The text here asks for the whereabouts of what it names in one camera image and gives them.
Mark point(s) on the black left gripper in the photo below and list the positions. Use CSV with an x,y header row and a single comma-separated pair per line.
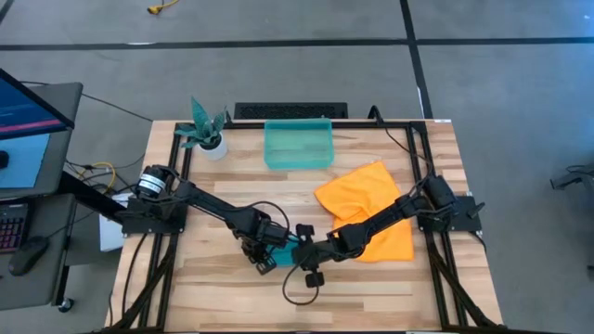
x,y
274,234

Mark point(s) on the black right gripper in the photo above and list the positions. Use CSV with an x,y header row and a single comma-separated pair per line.
x,y
315,253

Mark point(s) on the teal microfiber towel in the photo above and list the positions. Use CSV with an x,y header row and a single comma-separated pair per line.
x,y
283,257

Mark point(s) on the orange microfiber towel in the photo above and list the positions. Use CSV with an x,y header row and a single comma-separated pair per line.
x,y
357,195

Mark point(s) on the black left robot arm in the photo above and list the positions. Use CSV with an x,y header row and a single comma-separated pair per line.
x,y
218,209

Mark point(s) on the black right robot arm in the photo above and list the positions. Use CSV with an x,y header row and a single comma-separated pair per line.
x,y
385,218

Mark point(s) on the teal translucent plastic basket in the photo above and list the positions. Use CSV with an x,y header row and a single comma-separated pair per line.
x,y
299,144

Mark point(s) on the white plant pot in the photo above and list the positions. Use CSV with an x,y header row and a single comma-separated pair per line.
x,y
217,150

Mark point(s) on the black floor vent grille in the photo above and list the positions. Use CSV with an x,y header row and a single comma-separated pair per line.
x,y
290,110

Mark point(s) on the green snake plant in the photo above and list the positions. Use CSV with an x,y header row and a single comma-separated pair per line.
x,y
204,125

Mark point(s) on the white box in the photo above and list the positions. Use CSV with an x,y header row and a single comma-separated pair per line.
x,y
109,236

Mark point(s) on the black caster wheel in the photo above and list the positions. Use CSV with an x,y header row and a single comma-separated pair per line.
x,y
66,304

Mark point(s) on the grey side desk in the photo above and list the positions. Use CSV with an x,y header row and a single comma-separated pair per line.
x,y
42,287

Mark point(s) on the black computer mouse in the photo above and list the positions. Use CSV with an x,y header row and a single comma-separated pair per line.
x,y
28,255

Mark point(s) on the grey display with blue screen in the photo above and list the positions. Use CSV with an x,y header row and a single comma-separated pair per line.
x,y
60,139

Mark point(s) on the black backlit keyboard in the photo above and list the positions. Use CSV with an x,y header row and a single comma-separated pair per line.
x,y
11,227

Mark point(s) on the dark tripod base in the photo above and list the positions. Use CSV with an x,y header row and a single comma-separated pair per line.
x,y
575,178

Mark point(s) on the black framed computer monitor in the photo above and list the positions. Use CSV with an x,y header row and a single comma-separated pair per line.
x,y
28,111

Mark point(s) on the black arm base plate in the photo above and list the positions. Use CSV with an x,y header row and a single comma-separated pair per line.
x,y
464,222
153,222

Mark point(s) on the black aluminium table frame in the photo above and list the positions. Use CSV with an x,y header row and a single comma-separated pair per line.
x,y
246,125

